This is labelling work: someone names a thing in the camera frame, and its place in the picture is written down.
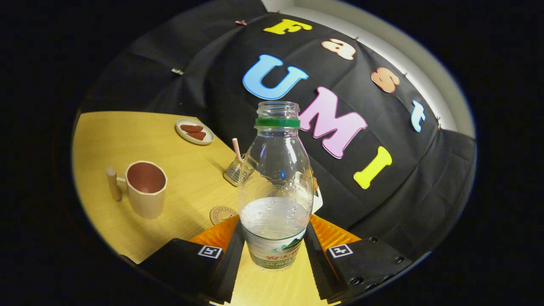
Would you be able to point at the ribbed clear glass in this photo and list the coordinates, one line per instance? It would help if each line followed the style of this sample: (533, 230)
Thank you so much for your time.
(233, 172)

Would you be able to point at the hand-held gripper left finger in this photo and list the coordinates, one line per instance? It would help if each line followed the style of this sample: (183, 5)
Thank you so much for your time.
(231, 263)

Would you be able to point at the white toaster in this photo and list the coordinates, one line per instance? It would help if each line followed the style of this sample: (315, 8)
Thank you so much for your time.
(317, 202)

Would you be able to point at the silver clip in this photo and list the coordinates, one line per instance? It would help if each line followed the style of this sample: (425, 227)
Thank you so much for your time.
(177, 71)

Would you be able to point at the black backdrop cloth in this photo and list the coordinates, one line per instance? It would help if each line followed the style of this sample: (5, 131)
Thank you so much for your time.
(340, 204)

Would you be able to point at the wooden table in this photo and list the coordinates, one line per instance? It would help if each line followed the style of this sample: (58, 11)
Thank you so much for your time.
(187, 191)

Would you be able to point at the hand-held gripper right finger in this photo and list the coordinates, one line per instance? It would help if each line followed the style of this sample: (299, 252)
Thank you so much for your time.
(316, 263)

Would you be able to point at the round cork coaster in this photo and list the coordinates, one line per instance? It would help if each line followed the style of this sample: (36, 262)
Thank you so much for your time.
(219, 214)

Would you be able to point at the small white plate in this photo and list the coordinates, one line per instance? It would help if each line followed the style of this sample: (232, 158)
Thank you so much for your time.
(182, 132)

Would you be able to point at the red-brown food piece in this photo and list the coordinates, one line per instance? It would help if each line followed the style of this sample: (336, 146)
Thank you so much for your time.
(197, 136)
(192, 128)

